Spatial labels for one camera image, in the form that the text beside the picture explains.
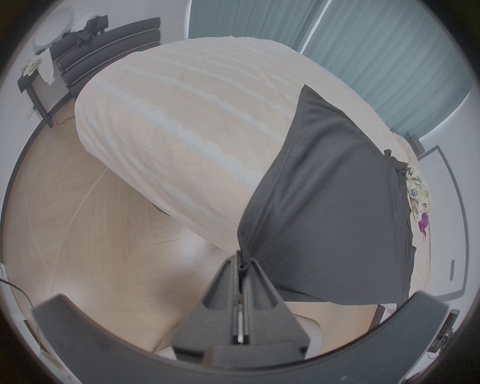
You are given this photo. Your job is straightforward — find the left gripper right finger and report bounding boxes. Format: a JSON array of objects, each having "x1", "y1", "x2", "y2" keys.
[{"x1": 242, "y1": 259, "x2": 310, "y2": 356}]

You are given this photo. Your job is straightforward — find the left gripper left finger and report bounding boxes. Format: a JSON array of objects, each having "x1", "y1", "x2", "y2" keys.
[{"x1": 171, "y1": 251, "x2": 243, "y2": 361}]

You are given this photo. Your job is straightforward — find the black long-sleeved shirt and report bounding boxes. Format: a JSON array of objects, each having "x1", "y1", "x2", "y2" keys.
[{"x1": 237, "y1": 84, "x2": 418, "y2": 307}]

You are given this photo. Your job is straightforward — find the bed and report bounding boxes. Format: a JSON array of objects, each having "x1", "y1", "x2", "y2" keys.
[{"x1": 74, "y1": 35, "x2": 470, "y2": 331}]

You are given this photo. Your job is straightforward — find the white printed garment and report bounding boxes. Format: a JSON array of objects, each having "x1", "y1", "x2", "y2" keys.
[{"x1": 405, "y1": 161, "x2": 433, "y2": 222}]

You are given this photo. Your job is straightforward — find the grey bedside table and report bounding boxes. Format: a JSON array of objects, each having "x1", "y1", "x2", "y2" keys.
[{"x1": 405, "y1": 131, "x2": 427, "y2": 155}]

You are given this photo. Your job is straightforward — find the blue-green curtain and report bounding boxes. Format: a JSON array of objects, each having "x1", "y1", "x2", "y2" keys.
[
  {"x1": 187, "y1": 0, "x2": 328, "y2": 53},
  {"x1": 299, "y1": 0, "x2": 474, "y2": 139}
]

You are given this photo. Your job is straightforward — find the white cloth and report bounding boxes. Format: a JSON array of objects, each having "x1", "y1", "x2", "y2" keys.
[{"x1": 37, "y1": 49, "x2": 58, "y2": 87}]

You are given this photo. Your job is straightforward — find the round white mirror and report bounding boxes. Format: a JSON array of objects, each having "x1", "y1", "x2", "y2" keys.
[{"x1": 33, "y1": 0, "x2": 75, "y2": 50}]

